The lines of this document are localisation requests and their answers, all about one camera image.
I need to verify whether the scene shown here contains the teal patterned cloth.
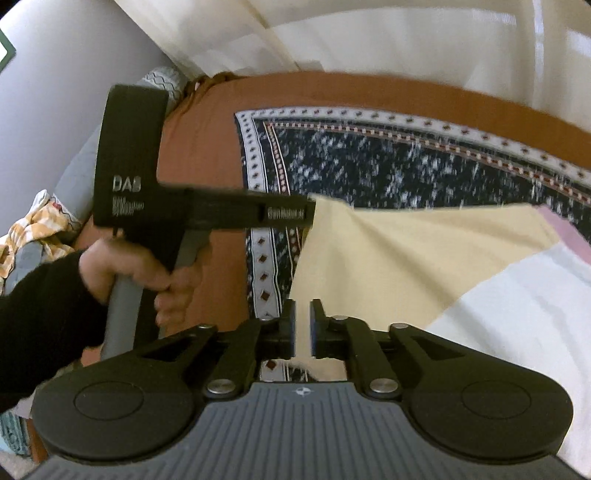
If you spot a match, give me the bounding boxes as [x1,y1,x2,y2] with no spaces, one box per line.
[0,408,34,462]

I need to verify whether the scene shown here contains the person's left hand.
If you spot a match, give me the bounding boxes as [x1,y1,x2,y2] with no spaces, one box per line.
[78,236,203,328]

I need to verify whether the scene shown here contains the grey zigzag trimmed pillow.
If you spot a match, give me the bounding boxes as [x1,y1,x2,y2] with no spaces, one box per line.
[53,65,190,232]

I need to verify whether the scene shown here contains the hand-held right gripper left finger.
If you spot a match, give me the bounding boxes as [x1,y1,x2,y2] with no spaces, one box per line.
[134,299,297,398]

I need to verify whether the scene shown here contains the yellow checked cloth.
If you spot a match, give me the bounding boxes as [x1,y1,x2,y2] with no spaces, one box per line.
[0,189,84,296]

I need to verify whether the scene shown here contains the person's left forearm black sleeve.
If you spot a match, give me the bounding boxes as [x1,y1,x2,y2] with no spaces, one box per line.
[0,251,110,412]

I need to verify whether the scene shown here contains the green edged board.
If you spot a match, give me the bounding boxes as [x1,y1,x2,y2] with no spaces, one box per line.
[0,28,17,71]

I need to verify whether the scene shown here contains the yellow white pink garment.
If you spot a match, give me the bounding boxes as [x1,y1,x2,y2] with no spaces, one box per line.
[288,194,591,478]

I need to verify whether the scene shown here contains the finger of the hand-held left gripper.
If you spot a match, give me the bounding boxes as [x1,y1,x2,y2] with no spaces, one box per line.
[208,191,318,229]

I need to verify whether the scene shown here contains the cream curtain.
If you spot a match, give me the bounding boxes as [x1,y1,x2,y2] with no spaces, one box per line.
[113,0,591,139]

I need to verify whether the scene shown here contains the dark printed blanket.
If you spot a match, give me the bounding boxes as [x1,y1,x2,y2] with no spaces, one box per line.
[233,106,591,384]

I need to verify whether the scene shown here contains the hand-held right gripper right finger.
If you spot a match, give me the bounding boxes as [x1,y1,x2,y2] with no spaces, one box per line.
[310,299,462,400]

